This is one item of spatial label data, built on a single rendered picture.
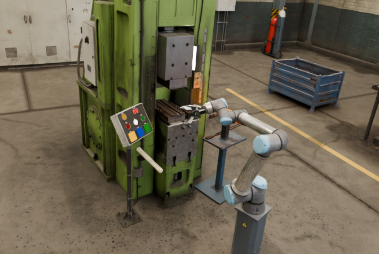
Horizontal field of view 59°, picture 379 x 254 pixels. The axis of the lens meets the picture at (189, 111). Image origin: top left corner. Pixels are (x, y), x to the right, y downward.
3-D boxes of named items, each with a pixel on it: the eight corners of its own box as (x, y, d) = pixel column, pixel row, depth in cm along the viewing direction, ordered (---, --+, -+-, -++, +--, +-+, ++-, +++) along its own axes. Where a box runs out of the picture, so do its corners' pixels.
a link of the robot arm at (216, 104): (228, 105, 264) (224, 95, 269) (212, 110, 264) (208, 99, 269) (228, 110, 273) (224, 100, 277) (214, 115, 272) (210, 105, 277)
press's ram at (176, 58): (198, 75, 331) (202, 34, 315) (164, 80, 310) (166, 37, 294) (175, 64, 362) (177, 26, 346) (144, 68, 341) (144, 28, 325)
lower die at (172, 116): (184, 119, 342) (185, 112, 338) (167, 123, 331) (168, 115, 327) (163, 105, 373) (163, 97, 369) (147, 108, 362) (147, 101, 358)
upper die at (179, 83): (186, 86, 327) (187, 77, 324) (169, 89, 317) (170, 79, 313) (164, 74, 358) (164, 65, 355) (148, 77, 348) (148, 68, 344)
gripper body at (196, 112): (191, 112, 264) (206, 106, 264) (189, 108, 272) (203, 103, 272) (193, 120, 267) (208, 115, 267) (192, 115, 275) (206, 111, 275)
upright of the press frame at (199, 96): (201, 176, 411) (220, -27, 319) (184, 183, 397) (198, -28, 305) (181, 160, 443) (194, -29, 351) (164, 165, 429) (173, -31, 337)
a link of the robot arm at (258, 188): (268, 201, 264) (272, 182, 257) (250, 205, 258) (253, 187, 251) (258, 189, 277) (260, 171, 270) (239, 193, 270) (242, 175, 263)
